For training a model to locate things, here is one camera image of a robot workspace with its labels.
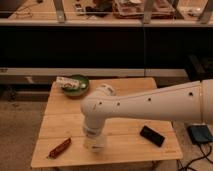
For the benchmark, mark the black rectangular block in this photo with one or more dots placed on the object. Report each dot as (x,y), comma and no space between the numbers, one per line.
(152,136)

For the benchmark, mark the green bowl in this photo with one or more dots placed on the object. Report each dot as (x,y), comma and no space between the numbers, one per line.
(84,86)

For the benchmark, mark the red tray on shelf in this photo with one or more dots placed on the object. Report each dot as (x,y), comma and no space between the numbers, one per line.
(135,9)

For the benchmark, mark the white packet in bowl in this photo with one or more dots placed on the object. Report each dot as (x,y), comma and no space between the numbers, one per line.
(65,82)

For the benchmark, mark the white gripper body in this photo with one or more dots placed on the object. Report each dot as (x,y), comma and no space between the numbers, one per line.
(92,133)

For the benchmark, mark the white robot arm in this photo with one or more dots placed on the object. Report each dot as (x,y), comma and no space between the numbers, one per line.
(188,102)

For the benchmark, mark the blue power box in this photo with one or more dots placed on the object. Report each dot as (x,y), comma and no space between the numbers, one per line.
(199,134)

